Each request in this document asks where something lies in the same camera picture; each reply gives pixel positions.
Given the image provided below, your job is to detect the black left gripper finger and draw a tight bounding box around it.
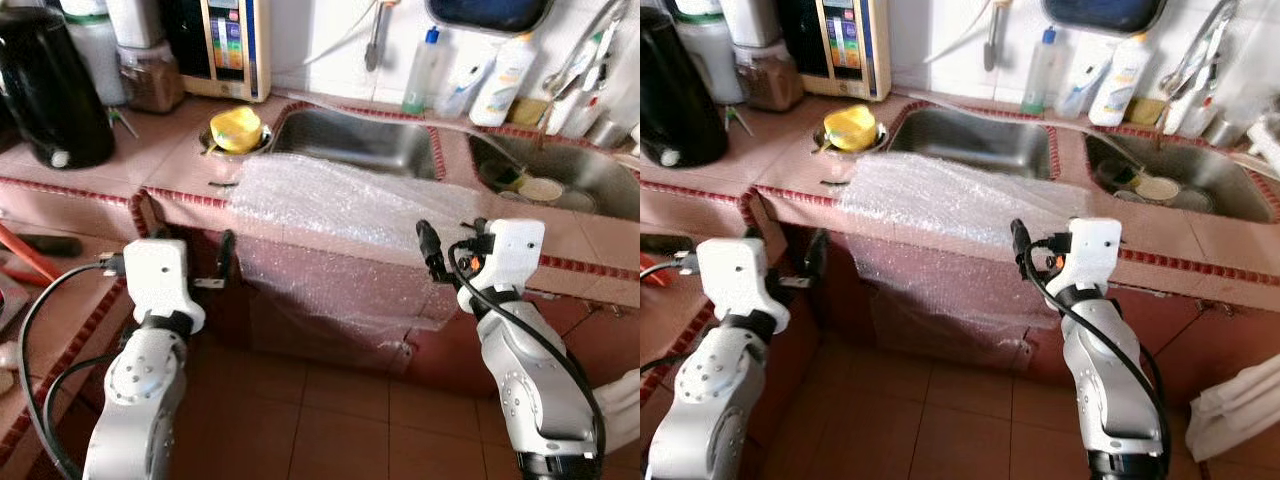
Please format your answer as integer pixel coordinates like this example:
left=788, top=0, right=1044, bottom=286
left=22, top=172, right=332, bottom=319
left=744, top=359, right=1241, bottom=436
left=217, top=229, right=238, bottom=293
left=805, top=228, right=830, bottom=293

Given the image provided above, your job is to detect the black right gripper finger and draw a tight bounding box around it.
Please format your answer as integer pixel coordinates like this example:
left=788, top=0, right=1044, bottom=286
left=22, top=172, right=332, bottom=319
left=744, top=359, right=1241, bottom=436
left=1010, top=218, right=1041, bottom=281
left=416, top=219, right=451, bottom=283

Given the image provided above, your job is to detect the round steel bowl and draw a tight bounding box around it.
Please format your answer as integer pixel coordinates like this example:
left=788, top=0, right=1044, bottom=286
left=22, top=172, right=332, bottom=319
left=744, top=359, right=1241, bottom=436
left=812, top=120, right=889, bottom=159
left=198, top=120, right=273, bottom=159

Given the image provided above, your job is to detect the clear bubble wrap sheet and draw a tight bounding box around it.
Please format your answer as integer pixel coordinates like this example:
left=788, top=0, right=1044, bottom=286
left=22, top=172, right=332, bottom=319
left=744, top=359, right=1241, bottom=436
left=838, top=152, right=1091, bottom=346
left=228, top=153, right=486, bottom=346

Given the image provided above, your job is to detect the beige round plate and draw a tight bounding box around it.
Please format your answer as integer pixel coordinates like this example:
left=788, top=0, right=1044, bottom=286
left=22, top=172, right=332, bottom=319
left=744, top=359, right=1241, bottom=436
left=515, top=175, right=567, bottom=204
left=1133, top=173, right=1183, bottom=203

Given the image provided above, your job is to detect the steel sink basin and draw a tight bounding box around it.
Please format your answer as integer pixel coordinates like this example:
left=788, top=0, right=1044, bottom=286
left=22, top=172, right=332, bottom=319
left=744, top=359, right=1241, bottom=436
left=467, top=130, right=641, bottom=223
left=265, top=103, right=446, bottom=183
left=1083, top=130, right=1280, bottom=223
left=885, top=105, right=1059, bottom=181

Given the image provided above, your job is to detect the clear plastic cup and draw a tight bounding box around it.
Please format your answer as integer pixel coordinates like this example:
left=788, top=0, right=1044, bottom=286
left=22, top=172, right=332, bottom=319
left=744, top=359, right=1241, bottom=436
left=440, top=60, right=493, bottom=119
left=1058, top=58, right=1111, bottom=119

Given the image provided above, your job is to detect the clear bottle with blue cap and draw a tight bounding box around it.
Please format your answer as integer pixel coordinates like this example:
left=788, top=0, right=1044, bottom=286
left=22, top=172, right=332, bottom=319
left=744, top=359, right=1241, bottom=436
left=1020, top=27, right=1063, bottom=115
left=402, top=27, right=447, bottom=115

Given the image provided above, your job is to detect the white dish soap bottle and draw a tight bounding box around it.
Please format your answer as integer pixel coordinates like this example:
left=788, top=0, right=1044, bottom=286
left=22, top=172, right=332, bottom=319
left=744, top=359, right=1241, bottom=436
left=1087, top=33, right=1153, bottom=128
left=469, top=33, right=539, bottom=128

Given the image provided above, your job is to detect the glass jar with brown contents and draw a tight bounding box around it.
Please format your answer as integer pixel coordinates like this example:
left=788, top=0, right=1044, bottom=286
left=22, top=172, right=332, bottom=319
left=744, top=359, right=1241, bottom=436
left=733, top=45, right=806, bottom=113
left=118, top=45, right=186, bottom=114

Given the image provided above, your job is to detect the small steel cup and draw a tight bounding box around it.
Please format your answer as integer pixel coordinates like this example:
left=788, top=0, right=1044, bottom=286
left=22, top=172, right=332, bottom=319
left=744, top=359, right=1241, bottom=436
left=1205, top=115, right=1251, bottom=149
left=590, top=115, right=631, bottom=149

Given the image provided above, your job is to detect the steel tap spout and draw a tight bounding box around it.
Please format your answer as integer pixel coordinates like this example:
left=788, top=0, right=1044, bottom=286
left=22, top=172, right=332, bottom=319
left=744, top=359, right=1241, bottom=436
left=363, top=0, right=401, bottom=73
left=983, top=0, right=1016, bottom=73

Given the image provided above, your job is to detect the black electric kettle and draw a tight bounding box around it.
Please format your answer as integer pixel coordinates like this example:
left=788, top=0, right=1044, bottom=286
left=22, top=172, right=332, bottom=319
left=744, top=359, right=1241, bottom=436
left=640, top=8, right=729, bottom=169
left=0, top=8, right=117, bottom=169

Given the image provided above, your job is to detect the white cloth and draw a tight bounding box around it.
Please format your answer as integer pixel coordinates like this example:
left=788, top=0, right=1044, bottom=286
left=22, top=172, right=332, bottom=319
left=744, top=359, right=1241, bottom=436
left=1187, top=352, right=1280, bottom=463
left=593, top=368, right=641, bottom=456

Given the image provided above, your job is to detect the beige water ionizer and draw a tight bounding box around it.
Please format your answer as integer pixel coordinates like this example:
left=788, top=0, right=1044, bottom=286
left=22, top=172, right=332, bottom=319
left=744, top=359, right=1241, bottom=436
left=815, top=0, right=893, bottom=101
left=200, top=0, right=273, bottom=103

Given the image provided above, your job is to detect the black countertop appliance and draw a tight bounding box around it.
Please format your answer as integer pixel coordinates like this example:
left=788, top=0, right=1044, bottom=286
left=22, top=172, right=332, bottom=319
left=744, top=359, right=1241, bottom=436
left=778, top=0, right=826, bottom=81
left=160, top=0, right=213, bottom=83

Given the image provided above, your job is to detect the dark blue hanging pan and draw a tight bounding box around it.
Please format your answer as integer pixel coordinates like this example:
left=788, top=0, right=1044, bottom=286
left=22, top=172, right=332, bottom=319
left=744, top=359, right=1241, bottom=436
left=1042, top=0, right=1169, bottom=36
left=425, top=0, right=557, bottom=36

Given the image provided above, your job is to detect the grey plastic jug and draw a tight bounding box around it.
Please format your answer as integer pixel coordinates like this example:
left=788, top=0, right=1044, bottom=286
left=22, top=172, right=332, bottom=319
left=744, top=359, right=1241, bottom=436
left=718, top=0, right=783, bottom=49
left=105, top=0, right=166, bottom=49

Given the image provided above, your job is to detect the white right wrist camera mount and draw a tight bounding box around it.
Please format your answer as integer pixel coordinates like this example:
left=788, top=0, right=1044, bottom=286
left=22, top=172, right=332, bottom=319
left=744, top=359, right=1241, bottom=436
left=1045, top=218, right=1123, bottom=296
left=457, top=218, right=547, bottom=313

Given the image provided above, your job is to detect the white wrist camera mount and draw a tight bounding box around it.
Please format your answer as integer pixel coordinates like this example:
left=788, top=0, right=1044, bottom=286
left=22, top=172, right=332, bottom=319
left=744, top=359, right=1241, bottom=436
left=457, top=218, right=547, bottom=313
left=697, top=238, right=791, bottom=336
left=1045, top=218, right=1123, bottom=296
left=122, top=238, right=207, bottom=334

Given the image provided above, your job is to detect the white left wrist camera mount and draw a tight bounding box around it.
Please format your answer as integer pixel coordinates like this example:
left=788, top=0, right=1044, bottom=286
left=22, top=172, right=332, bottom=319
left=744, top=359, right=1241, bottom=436
left=122, top=238, right=207, bottom=334
left=697, top=238, right=791, bottom=336

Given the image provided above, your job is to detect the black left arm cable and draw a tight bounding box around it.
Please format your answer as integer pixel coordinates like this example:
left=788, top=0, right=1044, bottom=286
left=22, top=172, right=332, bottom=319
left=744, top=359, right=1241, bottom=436
left=17, top=255, right=129, bottom=480
left=640, top=255, right=701, bottom=376

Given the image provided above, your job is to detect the black tool handle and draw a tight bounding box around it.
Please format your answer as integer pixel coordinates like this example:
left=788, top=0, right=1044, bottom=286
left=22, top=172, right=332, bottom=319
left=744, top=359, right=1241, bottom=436
left=18, top=235, right=86, bottom=259

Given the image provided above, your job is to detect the white ionizer hose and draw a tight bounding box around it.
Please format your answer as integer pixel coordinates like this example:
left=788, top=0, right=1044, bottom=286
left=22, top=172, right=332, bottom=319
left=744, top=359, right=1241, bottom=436
left=920, top=15, right=1001, bottom=66
left=300, top=15, right=381, bottom=69

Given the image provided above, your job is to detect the white container with green ring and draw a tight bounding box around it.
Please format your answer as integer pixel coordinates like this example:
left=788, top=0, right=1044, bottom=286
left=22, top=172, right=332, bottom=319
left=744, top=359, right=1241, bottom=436
left=672, top=0, right=746, bottom=106
left=58, top=0, right=128, bottom=107

